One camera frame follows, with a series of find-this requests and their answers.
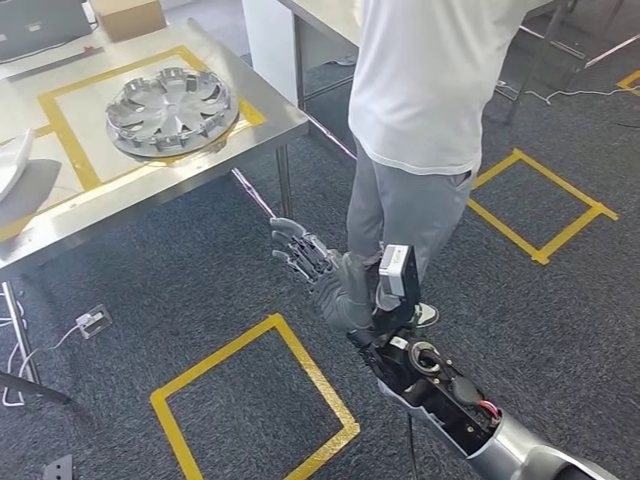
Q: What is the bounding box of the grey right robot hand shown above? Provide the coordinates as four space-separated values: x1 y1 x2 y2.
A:
269 217 374 333

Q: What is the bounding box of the white boat-shaped plastic part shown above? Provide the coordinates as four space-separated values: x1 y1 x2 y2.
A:
0 129 35 203

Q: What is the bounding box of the steel workbench table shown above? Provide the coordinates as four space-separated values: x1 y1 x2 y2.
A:
0 18 310 407

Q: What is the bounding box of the yellow floor tape square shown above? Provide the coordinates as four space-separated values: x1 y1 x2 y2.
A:
467 147 620 266

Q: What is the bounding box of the person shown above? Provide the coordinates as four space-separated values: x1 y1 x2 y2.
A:
346 0 543 331

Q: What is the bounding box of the white cabinet panel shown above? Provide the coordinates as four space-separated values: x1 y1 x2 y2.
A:
242 0 300 107

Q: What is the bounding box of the silver wheel hubcap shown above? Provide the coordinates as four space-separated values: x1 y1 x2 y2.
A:
106 66 240 159

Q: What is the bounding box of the grey metal floor box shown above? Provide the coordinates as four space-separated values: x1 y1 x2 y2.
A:
75 304 113 340

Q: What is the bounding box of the brown cardboard box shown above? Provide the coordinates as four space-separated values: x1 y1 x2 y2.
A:
90 0 168 43

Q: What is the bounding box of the grey metal bar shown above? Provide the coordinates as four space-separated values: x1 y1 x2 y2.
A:
5 46 106 84

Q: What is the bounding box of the grey laptop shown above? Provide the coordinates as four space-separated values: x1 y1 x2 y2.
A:
0 0 94 64

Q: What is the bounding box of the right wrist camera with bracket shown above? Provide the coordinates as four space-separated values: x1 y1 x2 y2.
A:
372 243 422 336

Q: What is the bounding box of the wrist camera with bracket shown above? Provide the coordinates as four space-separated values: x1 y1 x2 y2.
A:
372 243 422 336
42 454 75 480

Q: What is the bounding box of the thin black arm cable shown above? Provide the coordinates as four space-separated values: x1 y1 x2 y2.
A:
407 413 419 480

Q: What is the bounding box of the thin grey cable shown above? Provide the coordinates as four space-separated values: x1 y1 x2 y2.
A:
494 79 640 106

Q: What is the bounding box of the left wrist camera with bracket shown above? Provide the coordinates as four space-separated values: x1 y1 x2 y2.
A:
42 454 75 480

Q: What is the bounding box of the white floor cable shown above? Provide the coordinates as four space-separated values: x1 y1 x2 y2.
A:
0 291 81 409

